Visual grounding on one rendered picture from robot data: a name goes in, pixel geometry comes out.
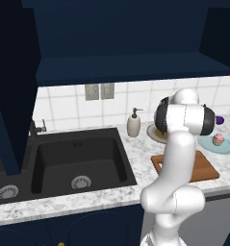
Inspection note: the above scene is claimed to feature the dark blue base cabinet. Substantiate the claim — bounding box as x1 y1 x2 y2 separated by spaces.
0 203 145 246

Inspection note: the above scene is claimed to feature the pink frosted cupcake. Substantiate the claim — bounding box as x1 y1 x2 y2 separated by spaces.
212 133 225 147

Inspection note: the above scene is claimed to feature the dark blue wall cabinet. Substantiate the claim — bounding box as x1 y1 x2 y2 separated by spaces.
21 0 230 87

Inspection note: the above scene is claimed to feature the wooden cutting board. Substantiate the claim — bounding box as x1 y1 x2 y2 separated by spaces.
150 150 220 184

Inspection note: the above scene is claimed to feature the grey wall socket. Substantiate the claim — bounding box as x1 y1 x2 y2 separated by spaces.
100 83 115 101
84 84 100 102

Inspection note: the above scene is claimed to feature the black kitchen sink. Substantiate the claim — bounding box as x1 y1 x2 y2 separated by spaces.
0 127 139 206

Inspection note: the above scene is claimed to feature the teal plate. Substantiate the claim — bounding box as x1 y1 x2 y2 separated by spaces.
196 133 230 156

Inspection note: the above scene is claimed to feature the beige soap dispenser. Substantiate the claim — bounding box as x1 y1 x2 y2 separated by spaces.
126 107 144 138

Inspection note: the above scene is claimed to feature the grey dishwasher front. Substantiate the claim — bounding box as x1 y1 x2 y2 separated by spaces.
141 191 230 246

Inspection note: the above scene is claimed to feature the beige plate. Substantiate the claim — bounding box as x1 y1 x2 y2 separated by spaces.
146 123 169 145

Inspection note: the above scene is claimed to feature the dark blue open cabinet door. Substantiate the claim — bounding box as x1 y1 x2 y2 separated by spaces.
0 0 42 177

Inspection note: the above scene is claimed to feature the dark sink tap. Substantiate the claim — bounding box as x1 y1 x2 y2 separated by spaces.
29 118 48 138

